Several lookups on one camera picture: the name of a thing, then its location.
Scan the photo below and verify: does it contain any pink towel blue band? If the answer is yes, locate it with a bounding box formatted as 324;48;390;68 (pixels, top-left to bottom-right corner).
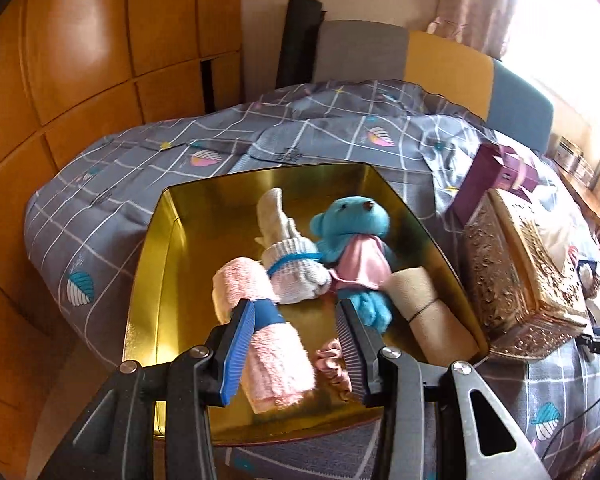
212;257;315;414

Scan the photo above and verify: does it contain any brown satin scrunchie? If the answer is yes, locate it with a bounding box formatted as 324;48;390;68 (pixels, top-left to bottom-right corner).
582;274;600;299

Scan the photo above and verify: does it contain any beige cloth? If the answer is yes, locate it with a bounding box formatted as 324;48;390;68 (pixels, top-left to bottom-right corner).
381;266;479;366

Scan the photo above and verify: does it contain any white sock blue band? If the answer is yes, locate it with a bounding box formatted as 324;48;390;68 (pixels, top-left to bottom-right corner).
256;188;332;304

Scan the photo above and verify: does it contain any blue tempo tissue pack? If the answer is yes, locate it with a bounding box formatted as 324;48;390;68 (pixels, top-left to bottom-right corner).
577;259;597;281

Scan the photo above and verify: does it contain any blue teddy bear pink dress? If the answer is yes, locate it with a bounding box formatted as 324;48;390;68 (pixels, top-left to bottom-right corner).
310;196;394;334

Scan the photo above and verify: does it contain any ornate gold tissue box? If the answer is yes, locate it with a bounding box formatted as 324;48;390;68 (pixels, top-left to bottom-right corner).
464;188;588;361

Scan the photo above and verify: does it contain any gold metal tray box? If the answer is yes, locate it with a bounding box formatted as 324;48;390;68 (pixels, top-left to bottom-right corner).
121;161;490;447

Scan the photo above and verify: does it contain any grey checked bed quilt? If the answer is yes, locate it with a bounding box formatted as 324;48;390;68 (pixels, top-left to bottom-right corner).
33;80;600;479

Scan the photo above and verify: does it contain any purple tissue carton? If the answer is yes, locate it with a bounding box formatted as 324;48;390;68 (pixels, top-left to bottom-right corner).
451;143;539;226

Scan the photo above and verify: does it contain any grey yellow blue headboard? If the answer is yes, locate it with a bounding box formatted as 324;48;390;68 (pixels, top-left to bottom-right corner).
313;20;554;154

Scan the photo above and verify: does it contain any black rolled mat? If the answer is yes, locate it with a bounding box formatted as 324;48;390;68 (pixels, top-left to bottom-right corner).
275;0;326;89

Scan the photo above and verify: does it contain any wooden wardrobe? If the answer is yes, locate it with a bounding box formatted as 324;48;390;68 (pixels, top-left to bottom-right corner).
0;0;244;479

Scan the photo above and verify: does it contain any pink floral curtain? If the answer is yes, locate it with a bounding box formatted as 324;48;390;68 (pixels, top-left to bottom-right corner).
427;0;516;60

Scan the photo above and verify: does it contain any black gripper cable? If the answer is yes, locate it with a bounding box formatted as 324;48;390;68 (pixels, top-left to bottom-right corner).
538;383;600;463

